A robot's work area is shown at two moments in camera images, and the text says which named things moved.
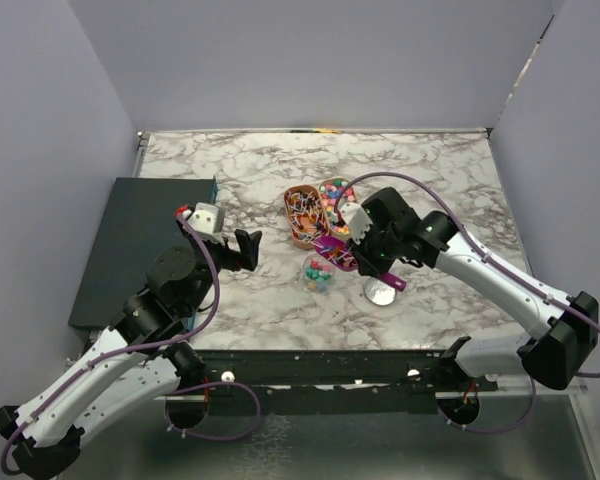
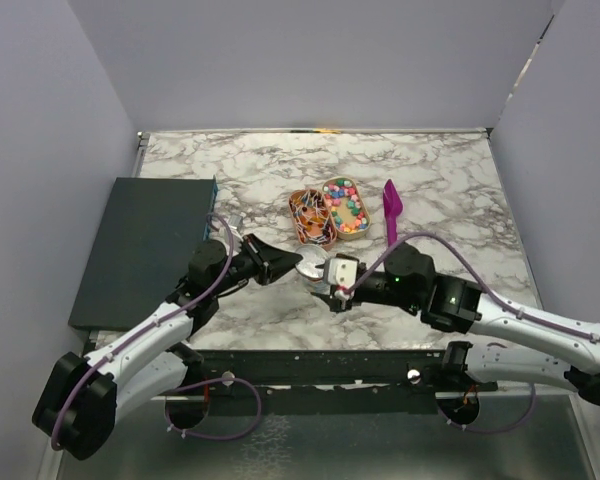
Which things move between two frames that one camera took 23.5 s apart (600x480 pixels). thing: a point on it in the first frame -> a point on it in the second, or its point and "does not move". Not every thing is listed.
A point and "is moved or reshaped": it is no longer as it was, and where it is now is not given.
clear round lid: [379, 291] is moved or reshaped
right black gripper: [366, 264] -> [335, 304]
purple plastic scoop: [342, 255] is moved or reshaped
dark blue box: [140, 220] does not move
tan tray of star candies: [330, 190] does not move
